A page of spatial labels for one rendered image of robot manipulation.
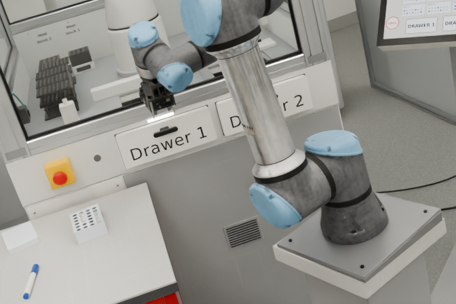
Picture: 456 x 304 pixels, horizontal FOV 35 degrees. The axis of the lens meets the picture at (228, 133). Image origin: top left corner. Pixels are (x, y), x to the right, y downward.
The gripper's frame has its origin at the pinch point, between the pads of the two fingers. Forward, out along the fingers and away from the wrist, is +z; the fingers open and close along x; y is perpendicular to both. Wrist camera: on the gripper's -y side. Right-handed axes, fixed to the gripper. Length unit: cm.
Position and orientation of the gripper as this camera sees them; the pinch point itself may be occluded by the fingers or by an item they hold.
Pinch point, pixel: (161, 107)
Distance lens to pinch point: 204.2
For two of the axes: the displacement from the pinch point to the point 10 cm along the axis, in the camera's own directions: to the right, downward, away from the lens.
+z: 0.7, 5.5, 8.3
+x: 9.4, -3.1, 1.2
